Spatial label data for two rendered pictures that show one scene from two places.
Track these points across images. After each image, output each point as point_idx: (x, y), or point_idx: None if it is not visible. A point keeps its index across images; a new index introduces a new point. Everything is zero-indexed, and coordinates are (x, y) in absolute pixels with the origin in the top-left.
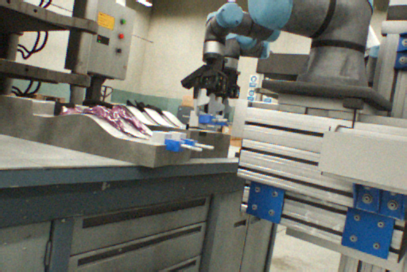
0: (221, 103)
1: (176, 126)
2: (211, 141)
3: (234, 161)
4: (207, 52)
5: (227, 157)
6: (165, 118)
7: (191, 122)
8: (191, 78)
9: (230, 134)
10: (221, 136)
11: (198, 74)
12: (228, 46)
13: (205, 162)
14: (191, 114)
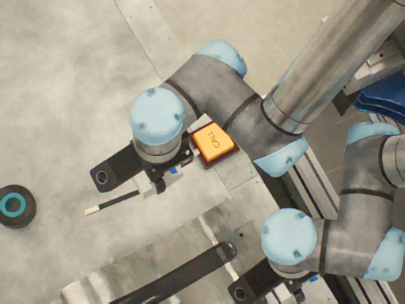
0: (174, 176)
1: (159, 280)
2: None
3: (270, 207)
4: (306, 273)
5: (221, 194)
6: (132, 298)
7: (288, 301)
8: (266, 294)
9: (241, 195)
10: (251, 221)
11: (279, 284)
12: (172, 142)
13: (333, 296)
14: (285, 300)
